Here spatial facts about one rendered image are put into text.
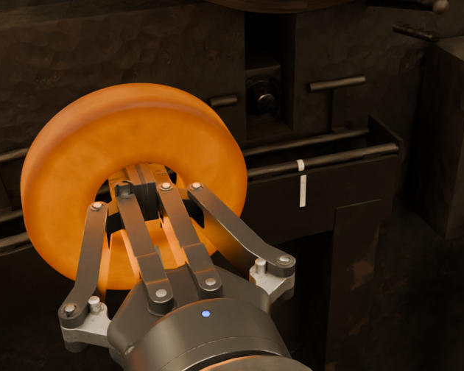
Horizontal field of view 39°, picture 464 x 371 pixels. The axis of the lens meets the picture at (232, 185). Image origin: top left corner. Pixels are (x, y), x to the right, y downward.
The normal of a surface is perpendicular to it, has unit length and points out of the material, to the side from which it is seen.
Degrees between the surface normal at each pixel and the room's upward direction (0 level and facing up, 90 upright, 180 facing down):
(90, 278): 3
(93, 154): 93
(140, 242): 3
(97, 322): 3
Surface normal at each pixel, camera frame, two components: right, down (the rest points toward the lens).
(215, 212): -0.01, -0.82
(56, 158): 0.32, 0.54
